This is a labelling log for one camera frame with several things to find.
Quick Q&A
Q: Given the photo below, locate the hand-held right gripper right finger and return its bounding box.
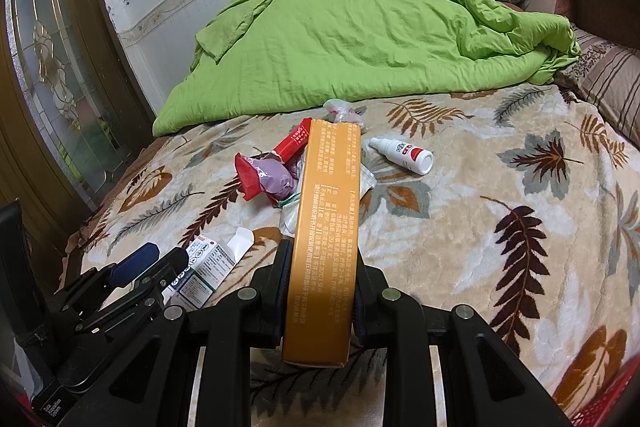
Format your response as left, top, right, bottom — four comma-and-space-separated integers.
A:
351, 263, 574, 427

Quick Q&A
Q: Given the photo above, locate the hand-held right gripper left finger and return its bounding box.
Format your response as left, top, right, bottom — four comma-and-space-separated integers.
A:
60, 238, 294, 427

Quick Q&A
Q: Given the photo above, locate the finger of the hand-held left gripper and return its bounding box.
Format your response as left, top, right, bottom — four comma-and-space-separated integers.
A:
107, 243, 161, 289
131, 249, 190, 297

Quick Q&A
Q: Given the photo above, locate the white medicine box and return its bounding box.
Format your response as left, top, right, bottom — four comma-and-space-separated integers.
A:
162, 227, 255, 310

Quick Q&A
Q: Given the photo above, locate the long orange cardboard box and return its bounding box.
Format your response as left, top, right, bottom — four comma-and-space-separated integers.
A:
281, 119, 362, 368

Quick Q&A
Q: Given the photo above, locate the teal cartoon tissue packet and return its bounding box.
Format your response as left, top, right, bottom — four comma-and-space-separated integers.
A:
276, 156, 377, 238

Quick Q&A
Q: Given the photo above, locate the red plastic basket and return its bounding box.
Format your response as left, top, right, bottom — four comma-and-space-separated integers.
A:
570, 369, 640, 427

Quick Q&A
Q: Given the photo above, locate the purple crumpled wrapper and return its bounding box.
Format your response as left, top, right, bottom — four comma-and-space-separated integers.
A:
254, 157, 294, 201

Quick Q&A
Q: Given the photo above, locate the red crumpled wrapper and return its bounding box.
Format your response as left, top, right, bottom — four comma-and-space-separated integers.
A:
234, 153, 265, 201

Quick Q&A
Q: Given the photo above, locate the leaf printed blanket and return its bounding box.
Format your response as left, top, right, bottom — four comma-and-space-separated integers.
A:
60, 82, 640, 427

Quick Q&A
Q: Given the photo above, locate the red printed packet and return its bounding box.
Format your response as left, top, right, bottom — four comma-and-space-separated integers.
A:
271, 118, 314, 164

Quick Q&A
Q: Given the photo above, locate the white spray bottle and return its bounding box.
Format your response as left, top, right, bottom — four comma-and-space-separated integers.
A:
368, 137, 434, 176

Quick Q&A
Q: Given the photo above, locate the clear plastic wrap pink inside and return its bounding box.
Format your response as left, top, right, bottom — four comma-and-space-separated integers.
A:
322, 99, 369, 131

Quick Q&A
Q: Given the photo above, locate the wooden door with stained glass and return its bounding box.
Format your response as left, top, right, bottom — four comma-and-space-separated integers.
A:
0, 0, 157, 258

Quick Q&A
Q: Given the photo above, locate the green quilt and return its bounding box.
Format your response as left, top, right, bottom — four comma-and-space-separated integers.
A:
152, 0, 583, 138

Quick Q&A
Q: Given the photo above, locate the brown striped pillow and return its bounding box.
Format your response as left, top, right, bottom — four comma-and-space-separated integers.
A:
552, 24, 640, 148

